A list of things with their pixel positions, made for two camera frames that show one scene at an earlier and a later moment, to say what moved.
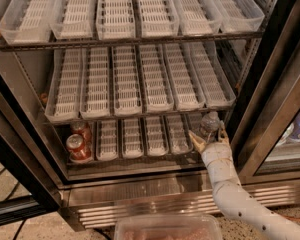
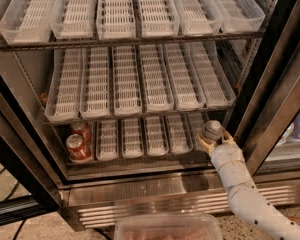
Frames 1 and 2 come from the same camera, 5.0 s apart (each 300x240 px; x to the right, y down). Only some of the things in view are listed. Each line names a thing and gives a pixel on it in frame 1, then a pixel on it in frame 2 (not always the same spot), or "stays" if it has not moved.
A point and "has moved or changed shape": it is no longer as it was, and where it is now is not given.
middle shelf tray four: [158, 90] stays
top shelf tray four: [157, 11] stays
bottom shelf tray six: [194, 120] stays
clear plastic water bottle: [210, 126] has moved or changed shape
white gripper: [216, 151] to [225, 154]
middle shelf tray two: [95, 83] stays
